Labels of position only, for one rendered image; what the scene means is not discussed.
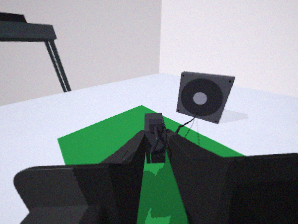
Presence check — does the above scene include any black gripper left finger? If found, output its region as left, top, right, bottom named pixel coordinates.
left=13, top=130, right=146, bottom=224

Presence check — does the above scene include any green circuit board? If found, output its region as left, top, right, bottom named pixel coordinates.
left=57, top=105, right=246, bottom=224

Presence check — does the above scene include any black cable with plug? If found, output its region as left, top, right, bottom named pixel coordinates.
left=144, top=113, right=197, bottom=164

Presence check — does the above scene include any dark grey square fan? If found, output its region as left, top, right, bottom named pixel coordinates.
left=176, top=71, right=235, bottom=124

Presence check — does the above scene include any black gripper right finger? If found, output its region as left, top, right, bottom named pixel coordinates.
left=166, top=129, right=298, bottom=224

